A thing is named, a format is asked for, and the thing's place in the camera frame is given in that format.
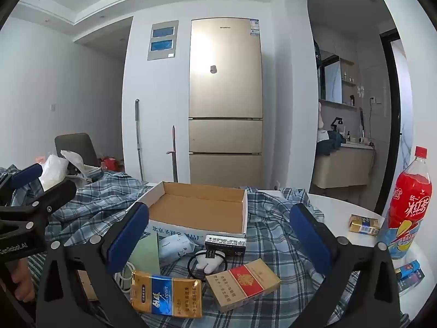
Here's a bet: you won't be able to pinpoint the white tissue pack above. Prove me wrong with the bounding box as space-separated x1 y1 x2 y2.
158 236 195 267

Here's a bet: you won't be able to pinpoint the dark chair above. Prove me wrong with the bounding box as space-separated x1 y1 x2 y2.
55 133 98 168

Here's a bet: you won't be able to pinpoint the dark door frame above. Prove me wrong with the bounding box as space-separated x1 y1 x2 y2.
374 29 403 214

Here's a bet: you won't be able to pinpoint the small blue packet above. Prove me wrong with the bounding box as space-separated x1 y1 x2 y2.
394 260 426 296

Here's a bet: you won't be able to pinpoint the dark clothes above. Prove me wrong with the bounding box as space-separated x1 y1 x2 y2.
316 130 345 156

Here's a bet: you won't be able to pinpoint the cardboard box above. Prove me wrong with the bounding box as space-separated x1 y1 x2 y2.
126 181 248 247

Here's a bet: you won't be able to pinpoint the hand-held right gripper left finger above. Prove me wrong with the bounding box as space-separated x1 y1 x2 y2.
36 202 150 328

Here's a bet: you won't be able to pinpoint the green card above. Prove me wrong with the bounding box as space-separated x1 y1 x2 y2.
131 234 161 277

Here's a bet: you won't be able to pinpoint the person's left hand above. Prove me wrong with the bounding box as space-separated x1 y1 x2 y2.
0 258 36 303

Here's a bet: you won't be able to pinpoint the red and tan cigarette pack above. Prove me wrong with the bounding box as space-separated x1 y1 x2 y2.
205 259 281 313

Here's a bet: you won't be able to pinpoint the beige vanity cabinet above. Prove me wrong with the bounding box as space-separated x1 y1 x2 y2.
312 143 376 189

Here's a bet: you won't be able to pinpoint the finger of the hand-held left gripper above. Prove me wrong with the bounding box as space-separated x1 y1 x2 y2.
0 163 44 206
0 179 77 237

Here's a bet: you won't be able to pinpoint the white plastic bag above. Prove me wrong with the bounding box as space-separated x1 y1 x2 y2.
39 155 69 192

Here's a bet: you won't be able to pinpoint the grey wall panel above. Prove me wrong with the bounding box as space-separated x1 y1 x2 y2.
147 20 179 61

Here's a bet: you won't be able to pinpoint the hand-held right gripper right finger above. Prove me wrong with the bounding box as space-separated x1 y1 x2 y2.
290 202 401 328

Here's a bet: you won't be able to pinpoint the white plush with hair tie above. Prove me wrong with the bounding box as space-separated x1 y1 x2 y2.
188 249 228 278

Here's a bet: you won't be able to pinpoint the black cigarette box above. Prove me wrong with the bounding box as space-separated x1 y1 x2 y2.
205 235 247 257

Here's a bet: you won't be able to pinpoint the blue and gold cigarette pack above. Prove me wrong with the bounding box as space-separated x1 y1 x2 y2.
131 271 203 319

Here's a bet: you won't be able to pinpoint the blue plaid cloth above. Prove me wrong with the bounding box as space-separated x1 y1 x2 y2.
0 166 401 328

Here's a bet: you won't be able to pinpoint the red drink bottle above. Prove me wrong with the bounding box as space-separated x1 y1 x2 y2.
379 146 432 259

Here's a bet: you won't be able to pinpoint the bathroom mirror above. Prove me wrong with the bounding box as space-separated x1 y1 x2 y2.
321 49 342 105

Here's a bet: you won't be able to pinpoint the crumpled white bag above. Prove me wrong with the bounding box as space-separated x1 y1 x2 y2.
61 150 93 183

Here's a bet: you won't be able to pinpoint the white cable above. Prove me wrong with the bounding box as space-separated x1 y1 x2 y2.
114 262 135 292

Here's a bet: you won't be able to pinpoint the gold three-door fridge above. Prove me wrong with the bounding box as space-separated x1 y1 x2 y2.
189 18 264 188

